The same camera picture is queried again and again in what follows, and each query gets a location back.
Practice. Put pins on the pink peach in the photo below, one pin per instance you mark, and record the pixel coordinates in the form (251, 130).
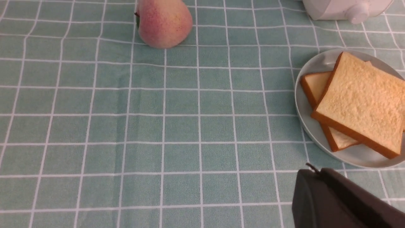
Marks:
(163, 24)

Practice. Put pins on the green checkered tablecloth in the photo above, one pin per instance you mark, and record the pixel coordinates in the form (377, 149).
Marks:
(99, 130)

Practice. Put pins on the light blue round plate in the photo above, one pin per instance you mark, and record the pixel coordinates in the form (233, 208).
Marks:
(359, 155)

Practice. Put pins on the white two-slot toaster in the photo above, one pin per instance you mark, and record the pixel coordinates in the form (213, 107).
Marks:
(354, 11)

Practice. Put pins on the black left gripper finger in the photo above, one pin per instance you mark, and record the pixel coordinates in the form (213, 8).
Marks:
(326, 199)

